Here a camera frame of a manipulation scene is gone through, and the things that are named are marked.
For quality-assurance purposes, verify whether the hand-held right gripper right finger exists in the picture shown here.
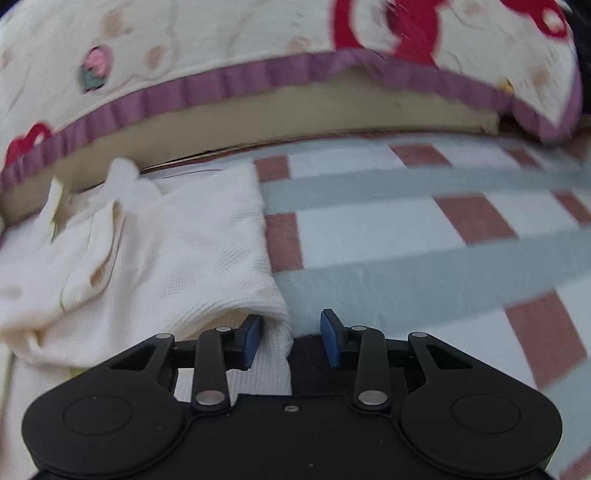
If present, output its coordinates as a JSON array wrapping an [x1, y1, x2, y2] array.
[[321, 309, 483, 409]]

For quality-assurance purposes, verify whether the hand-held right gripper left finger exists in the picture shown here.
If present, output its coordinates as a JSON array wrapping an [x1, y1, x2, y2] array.
[[108, 315, 263, 412]]

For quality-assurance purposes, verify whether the cream garment with green trim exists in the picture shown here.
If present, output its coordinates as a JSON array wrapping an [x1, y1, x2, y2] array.
[[0, 157, 294, 398]]

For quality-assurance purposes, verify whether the checked bedsheet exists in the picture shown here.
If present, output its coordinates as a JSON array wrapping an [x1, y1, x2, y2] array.
[[139, 134, 591, 480]]

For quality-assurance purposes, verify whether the bear print quilt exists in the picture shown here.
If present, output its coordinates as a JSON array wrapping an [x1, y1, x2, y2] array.
[[0, 0, 585, 192]]

